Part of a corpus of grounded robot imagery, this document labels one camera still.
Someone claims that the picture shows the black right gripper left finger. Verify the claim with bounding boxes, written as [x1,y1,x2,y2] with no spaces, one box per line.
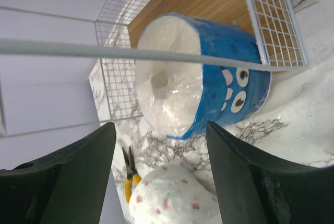
[1,122,116,223]

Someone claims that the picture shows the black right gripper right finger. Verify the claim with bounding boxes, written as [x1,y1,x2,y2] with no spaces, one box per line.
[206,121,333,223]

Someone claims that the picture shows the blue paper roll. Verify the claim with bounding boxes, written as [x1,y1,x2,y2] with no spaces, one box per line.
[135,13,272,139]

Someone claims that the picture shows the white wire wooden shelf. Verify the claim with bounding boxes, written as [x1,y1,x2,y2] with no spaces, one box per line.
[0,0,310,138]

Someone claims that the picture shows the pink dotted roll centre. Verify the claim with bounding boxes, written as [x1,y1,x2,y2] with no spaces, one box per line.
[128,158,220,223]

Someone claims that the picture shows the yellow handled pliers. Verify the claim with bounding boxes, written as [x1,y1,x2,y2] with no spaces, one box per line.
[122,146,141,203]

